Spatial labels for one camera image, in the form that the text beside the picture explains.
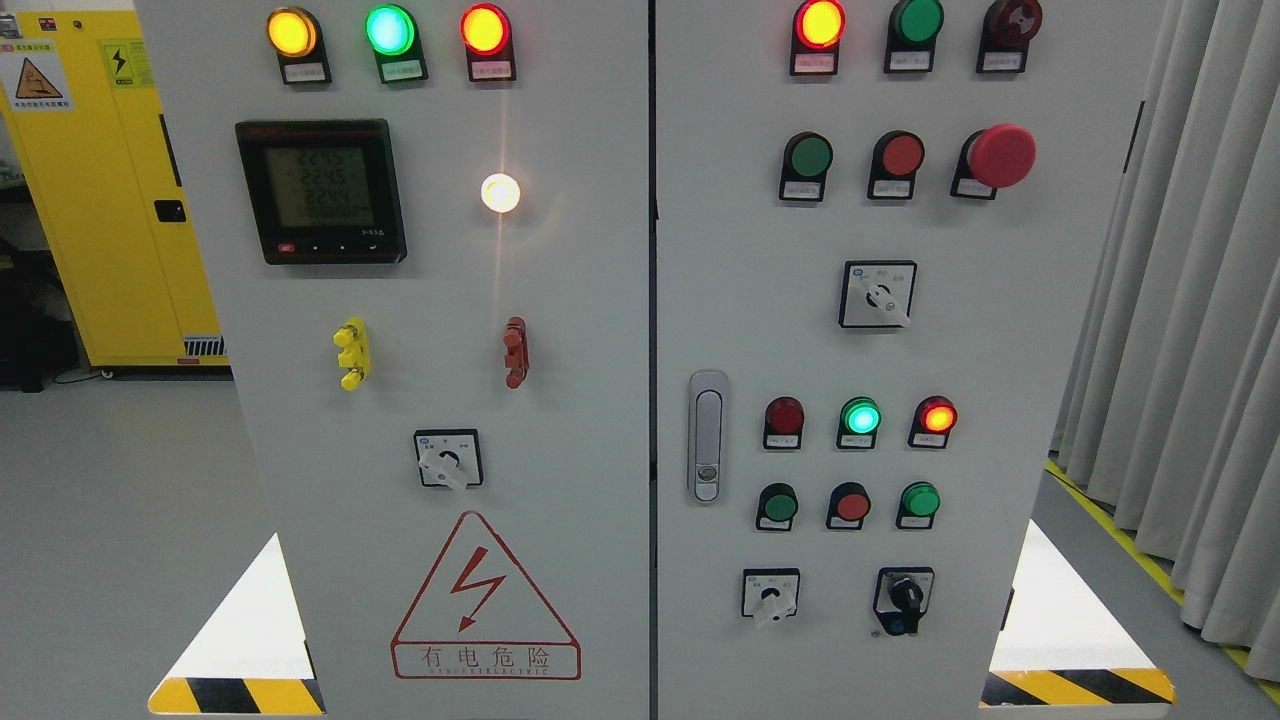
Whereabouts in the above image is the lower left green push button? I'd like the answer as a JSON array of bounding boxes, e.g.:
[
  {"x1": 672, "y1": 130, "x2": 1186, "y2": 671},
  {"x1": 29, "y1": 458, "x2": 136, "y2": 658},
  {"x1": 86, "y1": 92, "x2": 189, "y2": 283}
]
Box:
[{"x1": 755, "y1": 482, "x2": 799, "y2": 532}]

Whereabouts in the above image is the green push button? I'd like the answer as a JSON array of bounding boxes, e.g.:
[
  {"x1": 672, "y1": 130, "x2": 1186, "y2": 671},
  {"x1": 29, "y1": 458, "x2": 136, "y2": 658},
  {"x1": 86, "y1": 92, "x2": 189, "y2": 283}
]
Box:
[
  {"x1": 755, "y1": 482, "x2": 799, "y2": 532},
  {"x1": 895, "y1": 480, "x2": 941, "y2": 530},
  {"x1": 778, "y1": 131, "x2": 835, "y2": 202}
]

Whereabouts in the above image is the lower red push button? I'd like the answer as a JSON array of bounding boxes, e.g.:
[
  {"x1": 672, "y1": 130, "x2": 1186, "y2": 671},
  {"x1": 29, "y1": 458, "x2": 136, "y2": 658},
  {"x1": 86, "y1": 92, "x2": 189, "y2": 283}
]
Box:
[{"x1": 826, "y1": 482, "x2": 872, "y2": 530}]

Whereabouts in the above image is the red push button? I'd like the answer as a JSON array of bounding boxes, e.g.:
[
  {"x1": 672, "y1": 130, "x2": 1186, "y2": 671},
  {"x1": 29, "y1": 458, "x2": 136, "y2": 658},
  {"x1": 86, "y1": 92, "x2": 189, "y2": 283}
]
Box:
[
  {"x1": 867, "y1": 129, "x2": 925, "y2": 201},
  {"x1": 826, "y1": 482, "x2": 872, "y2": 530}
]

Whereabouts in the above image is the upper green push button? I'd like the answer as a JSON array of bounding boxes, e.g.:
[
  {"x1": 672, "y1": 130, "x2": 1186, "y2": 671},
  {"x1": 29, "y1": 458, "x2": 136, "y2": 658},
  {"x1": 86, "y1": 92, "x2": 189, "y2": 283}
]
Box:
[{"x1": 778, "y1": 131, "x2": 835, "y2": 202}]

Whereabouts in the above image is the lower right green push button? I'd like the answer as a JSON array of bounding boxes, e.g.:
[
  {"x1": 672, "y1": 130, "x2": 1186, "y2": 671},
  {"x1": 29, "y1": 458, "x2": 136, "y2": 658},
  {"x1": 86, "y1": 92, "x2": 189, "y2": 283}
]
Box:
[{"x1": 895, "y1": 480, "x2": 941, "y2": 530}]

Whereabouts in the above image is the upper red push button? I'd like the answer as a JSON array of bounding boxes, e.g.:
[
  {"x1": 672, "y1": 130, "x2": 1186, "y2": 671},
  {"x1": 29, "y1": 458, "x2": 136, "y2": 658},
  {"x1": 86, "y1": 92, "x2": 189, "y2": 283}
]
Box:
[{"x1": 867, "y1": 129, "x2": 925, "y2": 201}]

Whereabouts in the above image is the red emergency stop mushroom button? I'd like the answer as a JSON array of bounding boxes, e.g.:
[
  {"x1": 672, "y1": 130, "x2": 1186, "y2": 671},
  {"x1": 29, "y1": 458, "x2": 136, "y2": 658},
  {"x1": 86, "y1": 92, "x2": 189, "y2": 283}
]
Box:
[{"x1": 948, "y1": 123, "x2": 1037, "y2": 201}]

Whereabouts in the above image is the red test terminal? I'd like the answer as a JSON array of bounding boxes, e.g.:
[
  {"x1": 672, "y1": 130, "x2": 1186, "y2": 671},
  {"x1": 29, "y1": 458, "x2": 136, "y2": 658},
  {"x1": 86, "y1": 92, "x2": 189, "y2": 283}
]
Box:
[{"x1": 502, "y1": 316, "x2": 530, "y2": 389}]

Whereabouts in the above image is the lower left red indicator lamp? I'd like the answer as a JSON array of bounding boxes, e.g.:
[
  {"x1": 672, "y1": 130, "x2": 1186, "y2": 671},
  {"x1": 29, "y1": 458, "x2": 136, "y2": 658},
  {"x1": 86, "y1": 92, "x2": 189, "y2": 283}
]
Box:
[{"x1": 762, "y1": 396, "x2": 805, "y2": 451}]

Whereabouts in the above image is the red indicator lamp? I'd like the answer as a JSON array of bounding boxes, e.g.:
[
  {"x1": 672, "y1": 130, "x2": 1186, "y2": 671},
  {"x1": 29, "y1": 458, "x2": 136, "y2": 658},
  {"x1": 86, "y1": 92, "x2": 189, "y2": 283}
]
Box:
[
  {"x1": 908, "y1": 395, "x2": 957, "y2": 450},
  {"x1": 762, "y1": 396, "x2": 805, "y2": 451},
  {"x1": 460, "y1": 3, "x2": 517, "y2": 82},
  {"x1": 788, "y1": 0, "x2": 846, "y2": 77}
]

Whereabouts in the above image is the white glowing indicator lamp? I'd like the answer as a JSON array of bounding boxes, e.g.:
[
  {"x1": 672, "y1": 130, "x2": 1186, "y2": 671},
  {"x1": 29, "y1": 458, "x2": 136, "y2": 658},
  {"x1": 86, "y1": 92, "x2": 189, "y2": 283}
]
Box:
[{"x1": 480, "y1": 172, "x2": 522, "y2": 215}]

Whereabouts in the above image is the lower middle green indicator lamp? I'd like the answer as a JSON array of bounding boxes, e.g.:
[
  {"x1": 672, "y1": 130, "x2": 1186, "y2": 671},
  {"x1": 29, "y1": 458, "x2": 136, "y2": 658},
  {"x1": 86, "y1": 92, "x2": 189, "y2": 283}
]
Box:
[{"x1": 835, "y1": 396, "x2": 882, "y2": 451}]

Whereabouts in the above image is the green indicator lamp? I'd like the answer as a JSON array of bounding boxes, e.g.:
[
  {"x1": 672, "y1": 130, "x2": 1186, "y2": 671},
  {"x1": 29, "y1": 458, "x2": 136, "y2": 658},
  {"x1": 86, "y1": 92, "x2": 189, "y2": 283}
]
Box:
[
  {"x1": 883, "y1": 0, "x2": 945, "y2": 74},
  {"x1": 364, "y1": 3, "x2": 429, "y2": 85},
  {"x1": 835, "y1": 396, "x2": 882, "y2": 451}
]

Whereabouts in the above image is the grey electrical cabinet left door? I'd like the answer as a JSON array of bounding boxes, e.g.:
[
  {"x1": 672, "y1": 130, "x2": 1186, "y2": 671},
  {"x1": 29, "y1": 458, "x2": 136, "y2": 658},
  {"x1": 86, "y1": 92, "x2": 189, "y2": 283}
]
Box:
[{"x1": 137, "y1": 1, "x2": 652, "y2": 719}]

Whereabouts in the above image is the grey electrical cabinet door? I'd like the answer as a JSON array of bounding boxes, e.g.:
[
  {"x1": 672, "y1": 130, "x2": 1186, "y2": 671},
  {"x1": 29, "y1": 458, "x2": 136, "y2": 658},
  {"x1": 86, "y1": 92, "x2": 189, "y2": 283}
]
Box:
[
  {"x1": 655, "y1": 1, "x2": 1174, "y2": 719},
  {"x1": 137, "y1": 1, "x2": 652, "y2": 719}
]

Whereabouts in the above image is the grey electrical cabinet right door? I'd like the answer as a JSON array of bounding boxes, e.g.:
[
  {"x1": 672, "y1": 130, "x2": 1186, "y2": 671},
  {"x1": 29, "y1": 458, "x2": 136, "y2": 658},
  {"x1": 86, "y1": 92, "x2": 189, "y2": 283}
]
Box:
[{"x1": 655, "y1": 1, "x2": 1174, "y2": 719}]

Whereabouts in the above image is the yellow test terminal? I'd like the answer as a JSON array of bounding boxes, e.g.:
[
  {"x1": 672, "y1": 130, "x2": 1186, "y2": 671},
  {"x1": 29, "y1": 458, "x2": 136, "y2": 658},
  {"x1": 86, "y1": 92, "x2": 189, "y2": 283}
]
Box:
[{"x1": 332, "y1": 316, "x2": 371, "y2": 392}]

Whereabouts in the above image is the lower right red indicator lamp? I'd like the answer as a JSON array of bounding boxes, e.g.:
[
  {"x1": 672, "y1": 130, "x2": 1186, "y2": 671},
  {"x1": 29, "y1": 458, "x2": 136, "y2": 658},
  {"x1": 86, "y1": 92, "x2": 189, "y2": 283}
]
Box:
[{"x1": 908, "y1": 395, "x2": 957, "y2": 450}]

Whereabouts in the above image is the red electric danger warning sign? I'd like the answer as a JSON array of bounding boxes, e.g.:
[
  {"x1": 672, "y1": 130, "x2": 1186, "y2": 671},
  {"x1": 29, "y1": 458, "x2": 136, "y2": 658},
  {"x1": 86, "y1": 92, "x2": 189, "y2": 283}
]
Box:
[{"x1": 390, "y1": 511, "x2": 582, "y2": 682}]

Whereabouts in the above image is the black digital power meter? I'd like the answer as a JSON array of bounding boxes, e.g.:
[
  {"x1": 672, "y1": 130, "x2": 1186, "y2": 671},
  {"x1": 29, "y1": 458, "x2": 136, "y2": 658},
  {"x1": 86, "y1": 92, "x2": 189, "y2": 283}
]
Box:
[{"x1": 236, "y1": 118, "x2": 408, "y2": 265}]

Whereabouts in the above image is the red indicator lamp top left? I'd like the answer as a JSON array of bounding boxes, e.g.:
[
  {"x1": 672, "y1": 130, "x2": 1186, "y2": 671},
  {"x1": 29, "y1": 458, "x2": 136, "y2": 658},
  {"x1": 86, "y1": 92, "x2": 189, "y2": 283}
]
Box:
[{"x1": 460, "y1": 3, "x2": 517, "y2": 82}]

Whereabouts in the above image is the red indicator lamp top right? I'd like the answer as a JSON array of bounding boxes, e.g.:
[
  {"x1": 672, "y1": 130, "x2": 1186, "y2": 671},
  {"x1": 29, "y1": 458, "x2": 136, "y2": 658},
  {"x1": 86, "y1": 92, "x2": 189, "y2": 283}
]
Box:
[{"x1": 788, "y1": 0, "x2": 846, "y2": 77}]

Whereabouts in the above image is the green indicator lamp top left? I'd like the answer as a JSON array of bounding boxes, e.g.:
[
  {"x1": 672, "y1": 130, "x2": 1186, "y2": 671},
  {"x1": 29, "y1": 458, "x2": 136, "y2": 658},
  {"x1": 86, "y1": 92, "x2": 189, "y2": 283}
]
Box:
[{"x1": 364, "y1": 3, "x2": 429, "y2": 85}]

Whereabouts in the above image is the green indicator lamp top right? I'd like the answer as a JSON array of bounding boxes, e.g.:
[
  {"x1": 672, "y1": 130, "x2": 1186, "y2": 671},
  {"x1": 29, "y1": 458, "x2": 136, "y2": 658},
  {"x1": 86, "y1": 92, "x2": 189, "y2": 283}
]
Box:
[{"x1": 883, "y1": 0, "x2": 945, "y2": 74}]

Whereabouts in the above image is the yellow indicator lamp top left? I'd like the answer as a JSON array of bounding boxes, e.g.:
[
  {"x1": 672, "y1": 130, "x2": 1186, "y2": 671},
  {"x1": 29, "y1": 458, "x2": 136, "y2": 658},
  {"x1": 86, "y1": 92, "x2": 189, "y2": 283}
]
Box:
[{"x1": 266, "y1": 6, "x2": 332, "y2": 86}]

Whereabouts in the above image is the dark red buzzer lamp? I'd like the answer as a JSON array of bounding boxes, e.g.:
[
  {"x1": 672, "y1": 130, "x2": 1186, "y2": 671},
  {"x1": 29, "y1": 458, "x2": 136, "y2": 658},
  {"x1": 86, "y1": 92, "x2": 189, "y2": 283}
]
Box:
[{"x1": 975, "y1": 0, "x2": 1044, "y2": 74}]

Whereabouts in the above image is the grey curtain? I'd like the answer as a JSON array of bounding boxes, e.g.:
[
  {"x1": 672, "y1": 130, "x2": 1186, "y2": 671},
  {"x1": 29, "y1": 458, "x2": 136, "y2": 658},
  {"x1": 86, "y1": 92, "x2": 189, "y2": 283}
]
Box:
[{"x1": 1053, "y1": 1, "x2": 1279, "y2": 682}]

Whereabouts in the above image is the yellow safety storage cabinet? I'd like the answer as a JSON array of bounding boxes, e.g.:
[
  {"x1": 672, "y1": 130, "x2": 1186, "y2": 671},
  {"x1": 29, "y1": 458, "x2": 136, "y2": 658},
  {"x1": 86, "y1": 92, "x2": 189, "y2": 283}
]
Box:
[{"x1": 3, "y1": 9, "x2": 229, "y2": 370}]

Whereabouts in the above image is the silver cabinet door handle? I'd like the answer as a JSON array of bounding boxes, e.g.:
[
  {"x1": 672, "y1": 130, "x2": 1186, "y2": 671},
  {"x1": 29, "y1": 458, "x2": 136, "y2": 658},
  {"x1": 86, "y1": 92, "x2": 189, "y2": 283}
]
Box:
[{"x1": 686, "y1": 370, "x2": 730, "y2": 503}]

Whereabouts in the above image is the left door rotary selector switch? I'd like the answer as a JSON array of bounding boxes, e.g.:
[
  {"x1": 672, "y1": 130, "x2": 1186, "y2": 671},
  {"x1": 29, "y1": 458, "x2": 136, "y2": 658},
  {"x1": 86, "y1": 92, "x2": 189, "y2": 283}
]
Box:
[{"x1": 412, "y1": 429, "x2": 485, "y2": 489}]

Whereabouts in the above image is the upper right rotary selector switch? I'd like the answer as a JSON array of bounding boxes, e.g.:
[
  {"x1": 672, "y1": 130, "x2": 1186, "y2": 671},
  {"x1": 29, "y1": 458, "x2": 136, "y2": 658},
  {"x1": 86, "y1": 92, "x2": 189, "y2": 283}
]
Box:
[{"x1": 837, "y1": 260, "x2": 918, "y2": 329}]

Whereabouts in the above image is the lower left rotary selector switch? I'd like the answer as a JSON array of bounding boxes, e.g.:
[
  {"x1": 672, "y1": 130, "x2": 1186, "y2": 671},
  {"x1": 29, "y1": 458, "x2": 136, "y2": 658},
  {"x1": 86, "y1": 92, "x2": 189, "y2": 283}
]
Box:
[{"x1": 740, "y1": 568, "x2": 801, "y2": 629}]

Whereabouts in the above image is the black key selector switch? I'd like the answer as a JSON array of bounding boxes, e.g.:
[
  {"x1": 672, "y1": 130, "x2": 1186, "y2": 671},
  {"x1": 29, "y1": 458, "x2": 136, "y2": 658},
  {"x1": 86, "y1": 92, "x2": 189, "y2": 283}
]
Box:
[{"x1": 872, "y1": 566, "x2": 936, "y2": 637}]

